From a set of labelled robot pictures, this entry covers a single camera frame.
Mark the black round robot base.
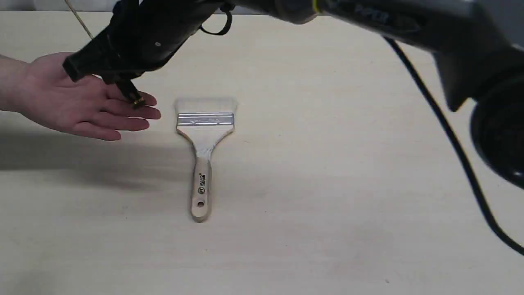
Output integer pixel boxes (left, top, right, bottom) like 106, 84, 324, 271
470, 75, 524, 188

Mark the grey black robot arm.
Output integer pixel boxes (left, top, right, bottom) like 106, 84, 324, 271
63, 0, 523, 111

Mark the person's open bare hand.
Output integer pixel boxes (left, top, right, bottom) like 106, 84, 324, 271
12, 52, 161, 141

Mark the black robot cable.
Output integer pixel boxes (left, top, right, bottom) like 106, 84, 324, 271
383, 36, 524, 255

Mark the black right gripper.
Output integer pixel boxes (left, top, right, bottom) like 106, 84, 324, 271
63, 0, 230, 109

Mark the wide wooden paint brush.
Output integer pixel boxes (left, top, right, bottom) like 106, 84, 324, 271
174, 97, 238, 223

